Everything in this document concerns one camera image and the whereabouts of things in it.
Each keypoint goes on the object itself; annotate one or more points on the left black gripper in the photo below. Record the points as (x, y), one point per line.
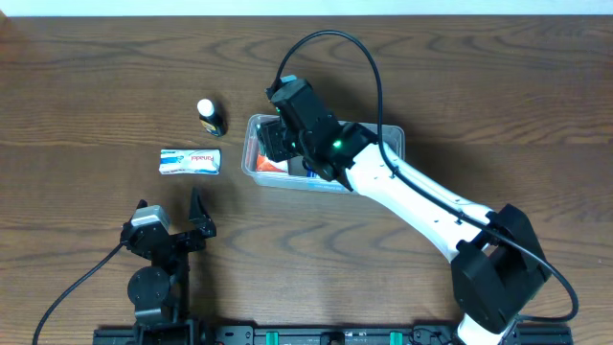
(177, 241)

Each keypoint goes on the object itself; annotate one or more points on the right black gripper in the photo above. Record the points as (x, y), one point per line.
(270, 142)

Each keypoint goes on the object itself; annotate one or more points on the white blue Panadol box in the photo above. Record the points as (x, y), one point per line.
(190, 161)

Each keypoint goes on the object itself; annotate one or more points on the blue children patches box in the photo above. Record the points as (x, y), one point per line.
(313, 182)

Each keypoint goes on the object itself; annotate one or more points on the red Panadol box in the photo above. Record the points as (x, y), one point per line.
(266, 165)

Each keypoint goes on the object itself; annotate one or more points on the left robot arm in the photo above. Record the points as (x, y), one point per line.
(160, 292)

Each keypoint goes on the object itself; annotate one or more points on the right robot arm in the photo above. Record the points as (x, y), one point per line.
(496, 259)

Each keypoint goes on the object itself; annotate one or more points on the clear plastic container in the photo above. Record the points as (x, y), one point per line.
(252, 149)

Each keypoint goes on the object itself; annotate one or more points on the small dark dropper bottle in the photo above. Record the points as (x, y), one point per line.
(210, 118)

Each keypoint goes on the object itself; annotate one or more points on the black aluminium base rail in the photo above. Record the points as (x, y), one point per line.
(247, 335)

